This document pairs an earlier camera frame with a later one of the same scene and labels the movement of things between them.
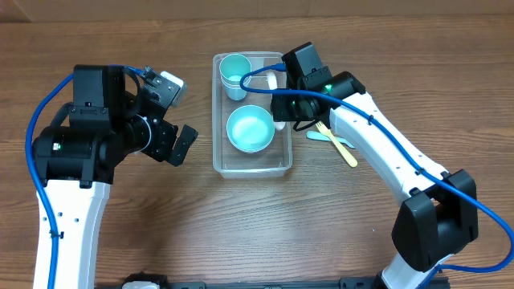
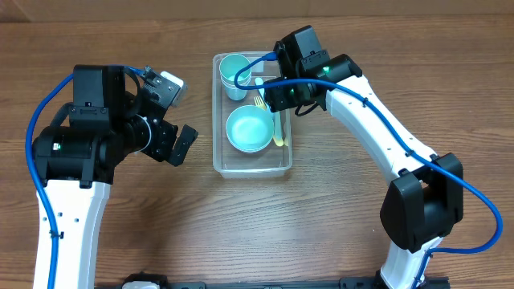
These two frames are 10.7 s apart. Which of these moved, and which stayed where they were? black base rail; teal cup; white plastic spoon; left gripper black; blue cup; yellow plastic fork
Moved: white plastic spoon; yellow plastic fork
Stayed: black base rail; blue cup; left gripper black; teal cup
